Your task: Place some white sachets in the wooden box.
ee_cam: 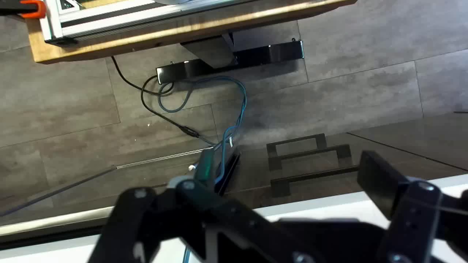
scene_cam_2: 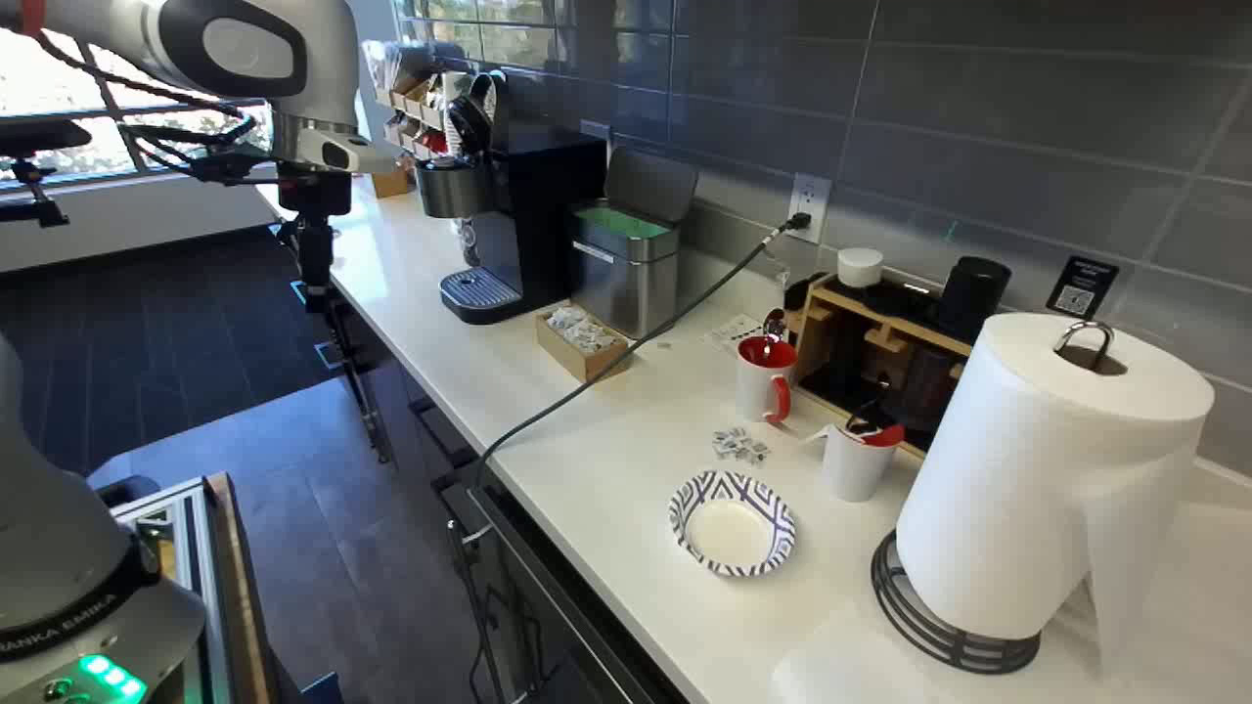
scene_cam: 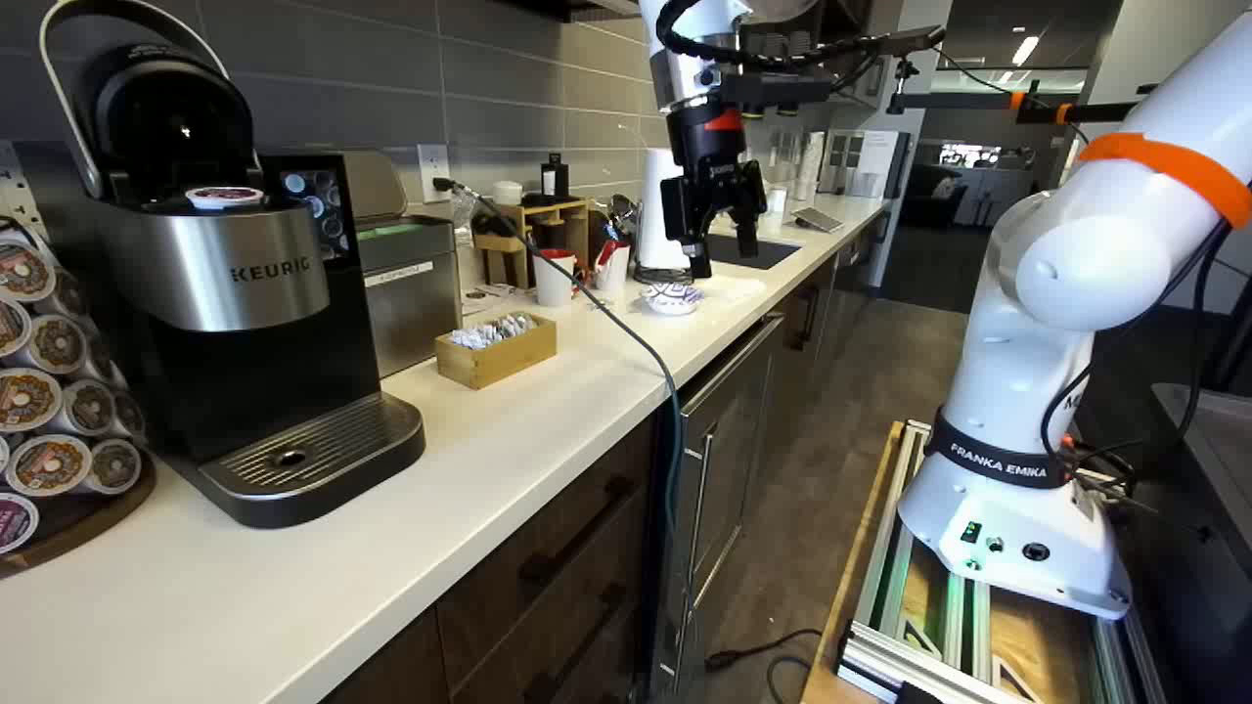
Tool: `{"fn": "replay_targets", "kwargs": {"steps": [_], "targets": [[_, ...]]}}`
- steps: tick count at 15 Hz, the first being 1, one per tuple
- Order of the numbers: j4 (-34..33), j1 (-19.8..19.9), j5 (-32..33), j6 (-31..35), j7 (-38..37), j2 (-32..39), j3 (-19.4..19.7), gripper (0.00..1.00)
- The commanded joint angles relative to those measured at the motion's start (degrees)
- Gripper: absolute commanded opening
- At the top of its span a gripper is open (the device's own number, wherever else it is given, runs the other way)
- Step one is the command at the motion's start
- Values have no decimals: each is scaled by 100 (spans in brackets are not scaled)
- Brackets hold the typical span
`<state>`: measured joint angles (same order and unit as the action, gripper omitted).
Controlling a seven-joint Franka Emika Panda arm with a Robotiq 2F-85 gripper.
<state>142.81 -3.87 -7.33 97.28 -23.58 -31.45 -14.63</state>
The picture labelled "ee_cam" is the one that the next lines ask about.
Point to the aluminium profile frame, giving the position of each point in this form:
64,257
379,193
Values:
121,16

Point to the wooden table edge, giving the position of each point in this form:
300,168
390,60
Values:
146,37

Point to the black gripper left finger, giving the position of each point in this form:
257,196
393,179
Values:
131,219

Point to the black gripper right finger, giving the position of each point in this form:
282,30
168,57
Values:
414,219

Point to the orange clamp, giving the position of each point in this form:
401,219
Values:
31,9

